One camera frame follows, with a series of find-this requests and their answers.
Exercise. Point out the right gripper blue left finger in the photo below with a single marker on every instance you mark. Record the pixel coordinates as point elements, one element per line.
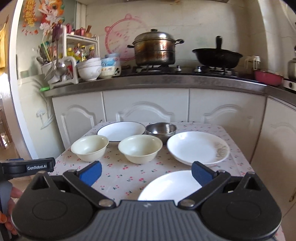
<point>82,181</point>

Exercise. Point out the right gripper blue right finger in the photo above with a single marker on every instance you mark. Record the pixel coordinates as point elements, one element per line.
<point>211,182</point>

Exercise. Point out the white plate with floral print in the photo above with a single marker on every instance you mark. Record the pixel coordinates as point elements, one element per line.
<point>206,148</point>

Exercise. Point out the cream bowl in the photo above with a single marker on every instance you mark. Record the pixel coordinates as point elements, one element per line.
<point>90,148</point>
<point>140,149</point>

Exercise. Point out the plain white plate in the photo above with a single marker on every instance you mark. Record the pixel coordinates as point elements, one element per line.
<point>172,186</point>

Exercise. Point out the white plate with blue rim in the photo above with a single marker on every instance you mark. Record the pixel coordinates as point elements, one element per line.
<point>118,131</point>

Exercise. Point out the stainless steel bowl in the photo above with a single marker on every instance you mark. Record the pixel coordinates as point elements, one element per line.
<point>163,131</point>

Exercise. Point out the stacked white bowls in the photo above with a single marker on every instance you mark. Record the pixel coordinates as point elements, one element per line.
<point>90,69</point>

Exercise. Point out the person's left hand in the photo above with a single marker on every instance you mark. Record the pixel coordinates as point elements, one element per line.
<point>6,218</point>

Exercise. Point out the cherry print tablecloth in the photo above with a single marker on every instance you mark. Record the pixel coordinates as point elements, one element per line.
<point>122,179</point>

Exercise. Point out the white corner cabinet door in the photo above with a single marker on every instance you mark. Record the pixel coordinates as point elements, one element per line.
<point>274,157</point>

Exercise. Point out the white cabinet door left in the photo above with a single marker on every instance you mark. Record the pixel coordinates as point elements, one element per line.
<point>77,114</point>

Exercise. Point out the white cabinet door right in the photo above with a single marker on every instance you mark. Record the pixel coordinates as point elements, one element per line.
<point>240,114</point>

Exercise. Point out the green object on counter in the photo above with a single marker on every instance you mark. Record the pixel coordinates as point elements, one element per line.
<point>43,89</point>

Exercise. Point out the white cabinet door middle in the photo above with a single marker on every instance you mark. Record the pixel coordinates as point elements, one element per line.
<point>147,105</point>

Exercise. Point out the steel countertop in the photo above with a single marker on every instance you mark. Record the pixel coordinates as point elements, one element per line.
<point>175,81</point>

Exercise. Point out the white utensil rack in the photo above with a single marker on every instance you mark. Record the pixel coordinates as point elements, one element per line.
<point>65,74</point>

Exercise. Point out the steel ladle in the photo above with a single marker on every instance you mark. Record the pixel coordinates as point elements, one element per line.
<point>60,66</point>

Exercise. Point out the red basin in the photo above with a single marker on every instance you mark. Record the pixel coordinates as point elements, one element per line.
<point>268,78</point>

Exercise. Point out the blue printed bowl stack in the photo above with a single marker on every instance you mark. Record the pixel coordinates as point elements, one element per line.
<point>111,66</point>

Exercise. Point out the black wok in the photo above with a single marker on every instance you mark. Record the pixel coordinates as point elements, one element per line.
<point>217,57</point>

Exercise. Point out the gas stove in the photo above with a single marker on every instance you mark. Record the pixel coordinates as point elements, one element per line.
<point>178,70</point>

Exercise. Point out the white spice shelf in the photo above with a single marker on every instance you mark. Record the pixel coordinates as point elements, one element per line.
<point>68,40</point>

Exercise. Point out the steel steamer pot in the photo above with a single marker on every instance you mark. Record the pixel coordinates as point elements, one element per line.
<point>155,48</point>

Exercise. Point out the pink clock wall sticker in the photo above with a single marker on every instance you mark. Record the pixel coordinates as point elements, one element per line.
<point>121,34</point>

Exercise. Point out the red dragon wall decoration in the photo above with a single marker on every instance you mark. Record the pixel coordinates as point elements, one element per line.
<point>41,16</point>

